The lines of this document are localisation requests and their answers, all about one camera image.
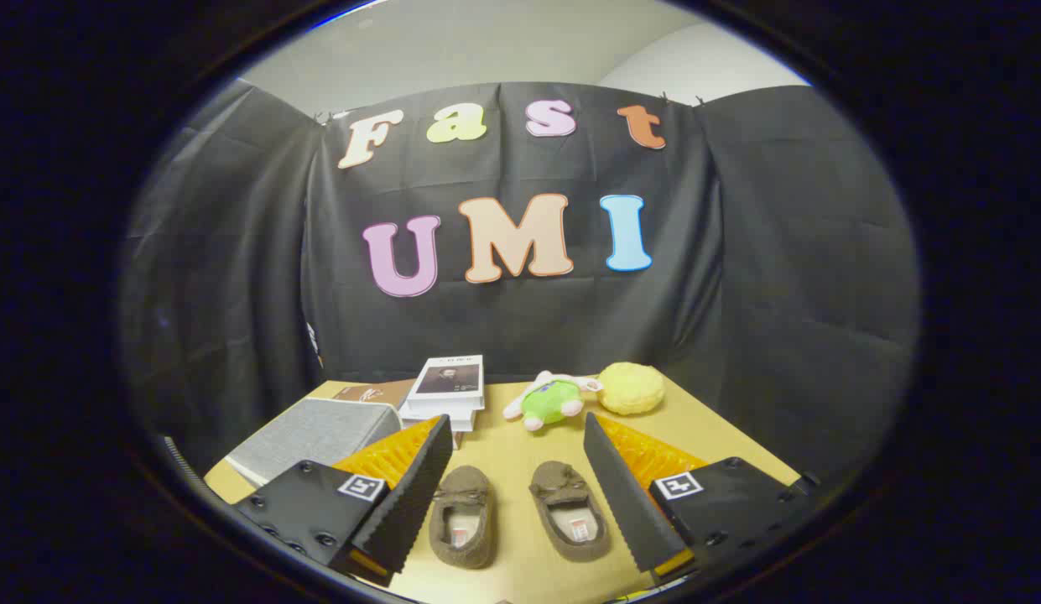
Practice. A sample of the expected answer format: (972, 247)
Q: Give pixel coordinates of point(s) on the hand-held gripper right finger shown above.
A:
(625, 503)

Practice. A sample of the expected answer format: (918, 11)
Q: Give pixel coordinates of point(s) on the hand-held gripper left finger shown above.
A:
(411, 503)

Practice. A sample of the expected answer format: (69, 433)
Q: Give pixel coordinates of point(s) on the brown fuzzy slipper shoe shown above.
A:
(461, 495)
(562, 491)

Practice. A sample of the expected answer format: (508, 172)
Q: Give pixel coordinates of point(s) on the grey fabric storage box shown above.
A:
(310, 432)

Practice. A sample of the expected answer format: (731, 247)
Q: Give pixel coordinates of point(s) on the thick white book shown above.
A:
(453, 424)
(440, 413)

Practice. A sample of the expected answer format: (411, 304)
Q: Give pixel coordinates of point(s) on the yellow plush toy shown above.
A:
(631, 388)

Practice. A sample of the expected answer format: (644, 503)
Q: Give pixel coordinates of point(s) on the brown book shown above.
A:
(377, 392)

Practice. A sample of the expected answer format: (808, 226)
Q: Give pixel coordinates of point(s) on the white book with portrait cover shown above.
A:
(447, 382)

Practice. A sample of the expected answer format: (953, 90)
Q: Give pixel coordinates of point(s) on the green plush toy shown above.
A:
(547, 403)

